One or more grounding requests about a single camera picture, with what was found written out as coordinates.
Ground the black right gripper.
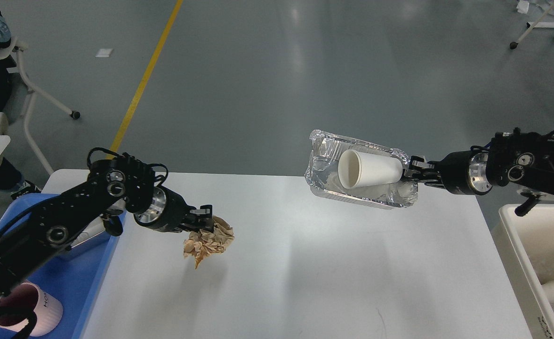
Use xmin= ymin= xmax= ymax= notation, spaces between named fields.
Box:
xmin=401 ymin=151 xmax=493 ymax=195

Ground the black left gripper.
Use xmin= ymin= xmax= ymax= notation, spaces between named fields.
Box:
xmin=133 ymin=186 xmax=214 ymax=233

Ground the brown paper ball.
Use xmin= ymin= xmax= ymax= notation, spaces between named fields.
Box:
xmin=183 ymin=216 xmax=234 ymax=269

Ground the white paper cup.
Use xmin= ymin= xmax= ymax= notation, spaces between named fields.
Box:
xmin=337 ymin=149 xmax=403 ymax=189

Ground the aluminium foil tray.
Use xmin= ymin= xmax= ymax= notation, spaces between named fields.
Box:
xmin=305 ymin=129 xmax=418 ymax=210

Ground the stainless steel rectangular tray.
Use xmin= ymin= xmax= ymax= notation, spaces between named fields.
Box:
xmin=59 ymin=217 xmax=111 ymax=260

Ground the pink ribbed mug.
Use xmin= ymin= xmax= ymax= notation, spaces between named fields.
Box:
xmin=0 ymin=281 xmax=63 ymax=339

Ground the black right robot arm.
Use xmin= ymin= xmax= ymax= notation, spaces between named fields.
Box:
xmin=401 ymin=128 xmax=554 ymax=217

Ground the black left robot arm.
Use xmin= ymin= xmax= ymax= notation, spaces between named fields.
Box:
xmin=0 ymin=147 xmax=214 ymax=339

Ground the white plastic bin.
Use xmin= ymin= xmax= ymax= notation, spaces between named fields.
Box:
xmin=490 ymin=204 xmax=554 ymax=339

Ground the white paper scrap on floor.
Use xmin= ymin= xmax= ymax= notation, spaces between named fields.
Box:
xmin=95 ymin=48 xmax=113 ymax=58

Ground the white office chair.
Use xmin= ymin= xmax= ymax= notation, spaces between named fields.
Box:
xmin=0 ymin=36 xmax=81 ymax=175

